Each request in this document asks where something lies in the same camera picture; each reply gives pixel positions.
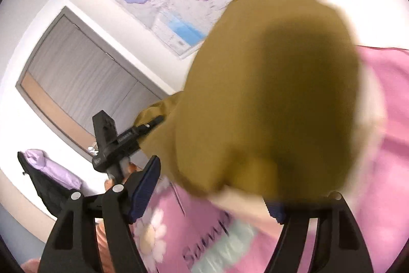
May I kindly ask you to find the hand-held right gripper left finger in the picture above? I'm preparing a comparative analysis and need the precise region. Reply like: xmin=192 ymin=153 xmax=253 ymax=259
xmin=38 ymin=155 xmax=162 ymax=273

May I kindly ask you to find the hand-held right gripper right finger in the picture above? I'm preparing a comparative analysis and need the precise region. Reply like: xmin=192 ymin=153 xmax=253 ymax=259
xmin=266 ymin=190 xmax=375 ymax=273

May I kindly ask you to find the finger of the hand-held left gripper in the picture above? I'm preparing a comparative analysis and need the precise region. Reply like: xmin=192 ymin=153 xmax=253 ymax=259
xmin=134 ymin=115 xmax=165 ymax=137

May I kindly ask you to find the olive brown garment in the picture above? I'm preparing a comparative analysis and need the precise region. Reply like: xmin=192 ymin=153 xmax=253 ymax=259
xmin=133 ymin=0 xmax=362 ymax=199

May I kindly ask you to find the person's left hand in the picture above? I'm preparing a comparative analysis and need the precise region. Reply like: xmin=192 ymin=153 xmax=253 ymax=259
xmin=105 ymin=163 xmax=142 ymax=190

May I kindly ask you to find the black bag with lilac lining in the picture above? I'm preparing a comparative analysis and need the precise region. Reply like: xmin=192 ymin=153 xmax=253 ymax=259
xmin=17 ymin=148 xmax=84 ymax=218

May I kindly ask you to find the grey door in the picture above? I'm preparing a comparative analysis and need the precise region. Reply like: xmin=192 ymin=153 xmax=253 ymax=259
xmin=15 ymin=6 xmax=175 ymax=162

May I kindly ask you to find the cream crumpled cloth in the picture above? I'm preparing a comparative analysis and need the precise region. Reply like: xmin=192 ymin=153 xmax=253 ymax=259
xmin=351 ymin=68 xmax=389 ymax=194

